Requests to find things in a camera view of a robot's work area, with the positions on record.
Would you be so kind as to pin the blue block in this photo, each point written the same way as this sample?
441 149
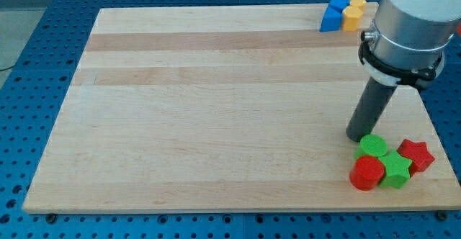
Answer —
338 5
331 20

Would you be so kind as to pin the rear blue block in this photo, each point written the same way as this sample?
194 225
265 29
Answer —
338 5

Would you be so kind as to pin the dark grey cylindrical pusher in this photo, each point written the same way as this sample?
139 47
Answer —
371 105

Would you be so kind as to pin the green star block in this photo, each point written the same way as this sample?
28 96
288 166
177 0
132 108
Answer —
396 170

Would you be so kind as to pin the front yellow heart block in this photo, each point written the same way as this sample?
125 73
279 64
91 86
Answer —
351 18

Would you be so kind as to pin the rear yellow block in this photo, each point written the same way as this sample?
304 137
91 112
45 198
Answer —
360 4

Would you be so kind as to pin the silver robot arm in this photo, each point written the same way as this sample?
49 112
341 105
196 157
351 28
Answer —
404 45

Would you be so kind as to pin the green cylinder block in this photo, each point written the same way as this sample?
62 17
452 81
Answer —
371 145

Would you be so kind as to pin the red cylinder block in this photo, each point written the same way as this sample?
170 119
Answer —
366 173

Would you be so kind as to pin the wooden board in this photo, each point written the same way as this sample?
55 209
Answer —
224 109

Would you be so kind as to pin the front blue block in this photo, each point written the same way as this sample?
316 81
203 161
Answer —
331 20

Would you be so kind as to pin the red star block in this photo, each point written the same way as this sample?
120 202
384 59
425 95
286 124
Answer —
419 153

